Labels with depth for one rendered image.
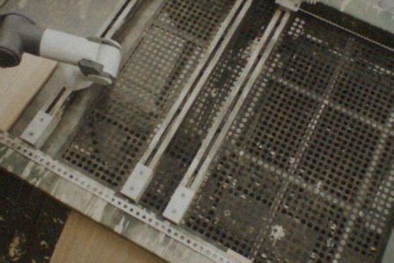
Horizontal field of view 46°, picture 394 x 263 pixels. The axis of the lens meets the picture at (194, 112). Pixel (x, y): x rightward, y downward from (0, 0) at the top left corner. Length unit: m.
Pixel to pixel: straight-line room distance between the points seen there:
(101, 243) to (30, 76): 0.74
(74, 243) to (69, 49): 0.93
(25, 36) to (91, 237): 0.92
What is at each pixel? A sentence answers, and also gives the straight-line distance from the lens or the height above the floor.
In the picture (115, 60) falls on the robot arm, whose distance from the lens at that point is 1.47.
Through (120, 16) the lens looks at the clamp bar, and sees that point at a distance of 2.01.
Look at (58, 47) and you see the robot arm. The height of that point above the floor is 1.34.
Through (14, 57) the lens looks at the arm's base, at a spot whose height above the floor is 1.27.
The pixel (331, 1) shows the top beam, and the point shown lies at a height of 1.88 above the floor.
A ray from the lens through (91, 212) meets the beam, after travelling 1.71.
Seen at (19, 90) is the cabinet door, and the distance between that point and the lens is 1.98.
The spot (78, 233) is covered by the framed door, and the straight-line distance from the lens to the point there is 2.04.
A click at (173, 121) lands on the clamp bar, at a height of 1.19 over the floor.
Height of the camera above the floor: 1.59
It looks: 11 degrees down
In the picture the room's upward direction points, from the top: 25 degrees clockwise
